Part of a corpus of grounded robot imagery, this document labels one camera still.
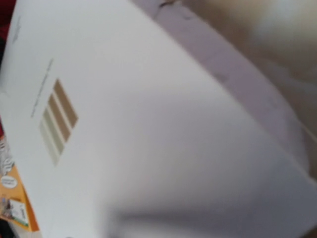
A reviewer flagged orange comic book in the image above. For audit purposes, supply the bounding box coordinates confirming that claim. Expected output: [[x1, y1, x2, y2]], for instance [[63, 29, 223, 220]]
[[0, 116, 40, 234]]

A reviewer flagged red student backpack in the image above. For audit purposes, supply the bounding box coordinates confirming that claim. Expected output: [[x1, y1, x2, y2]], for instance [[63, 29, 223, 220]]
[[0, 0, 16, 40]]

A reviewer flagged white book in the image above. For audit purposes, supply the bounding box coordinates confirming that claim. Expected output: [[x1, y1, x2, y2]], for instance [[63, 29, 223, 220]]
[[0, 0, 317, 238]]

